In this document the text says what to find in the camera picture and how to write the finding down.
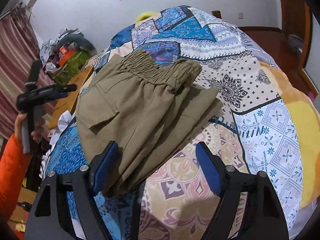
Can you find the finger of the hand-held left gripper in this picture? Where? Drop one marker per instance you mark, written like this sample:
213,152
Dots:
62,88
56,96

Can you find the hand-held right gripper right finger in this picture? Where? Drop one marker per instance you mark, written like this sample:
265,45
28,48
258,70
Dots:
207,170

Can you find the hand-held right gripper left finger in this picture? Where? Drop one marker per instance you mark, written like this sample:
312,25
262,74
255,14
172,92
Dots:
107,166

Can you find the khaki pants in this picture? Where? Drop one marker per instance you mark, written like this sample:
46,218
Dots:
140,110

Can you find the person's left forearm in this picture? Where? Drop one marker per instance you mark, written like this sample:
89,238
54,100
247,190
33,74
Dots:
12,172

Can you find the person's left hand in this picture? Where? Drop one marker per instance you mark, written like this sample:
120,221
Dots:
19,127

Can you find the green patterned storage box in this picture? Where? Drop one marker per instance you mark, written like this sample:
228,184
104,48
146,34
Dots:
70,67

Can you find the white cloth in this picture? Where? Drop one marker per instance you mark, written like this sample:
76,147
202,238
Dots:
65,121

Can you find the orange box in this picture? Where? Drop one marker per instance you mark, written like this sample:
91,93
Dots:
66,54

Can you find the pile of grey clothes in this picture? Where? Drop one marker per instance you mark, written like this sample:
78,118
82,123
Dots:
51,45

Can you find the striped pink curtain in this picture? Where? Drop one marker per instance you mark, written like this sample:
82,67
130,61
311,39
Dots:
17,55

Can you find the patchwork patterned blanket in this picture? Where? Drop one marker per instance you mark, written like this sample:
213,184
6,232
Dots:
250,110

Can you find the yellow plush cushion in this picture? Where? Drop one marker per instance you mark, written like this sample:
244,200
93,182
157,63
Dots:
302,120

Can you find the yellow foam arch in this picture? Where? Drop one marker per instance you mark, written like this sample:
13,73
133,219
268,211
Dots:
145,15

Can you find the grey cloth heap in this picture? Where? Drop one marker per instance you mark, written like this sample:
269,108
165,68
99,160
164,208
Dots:
295,45

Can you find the wooden door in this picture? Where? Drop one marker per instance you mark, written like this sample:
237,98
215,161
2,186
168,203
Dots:
291,20

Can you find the wooden bed post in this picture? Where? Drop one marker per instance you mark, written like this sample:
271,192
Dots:
216,14

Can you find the white wall socket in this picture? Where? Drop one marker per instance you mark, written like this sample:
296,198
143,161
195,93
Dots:
240,15

